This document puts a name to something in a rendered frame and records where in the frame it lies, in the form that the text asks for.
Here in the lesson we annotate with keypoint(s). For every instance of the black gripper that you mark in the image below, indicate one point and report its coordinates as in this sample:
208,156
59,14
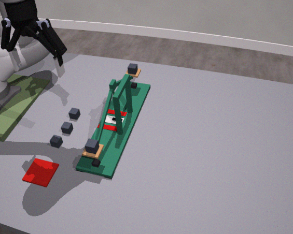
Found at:
22,16

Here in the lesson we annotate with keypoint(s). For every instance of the red flat square plate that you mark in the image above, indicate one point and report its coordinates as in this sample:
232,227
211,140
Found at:
40,172

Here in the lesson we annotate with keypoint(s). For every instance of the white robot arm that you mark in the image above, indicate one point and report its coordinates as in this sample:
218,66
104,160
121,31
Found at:
30,52

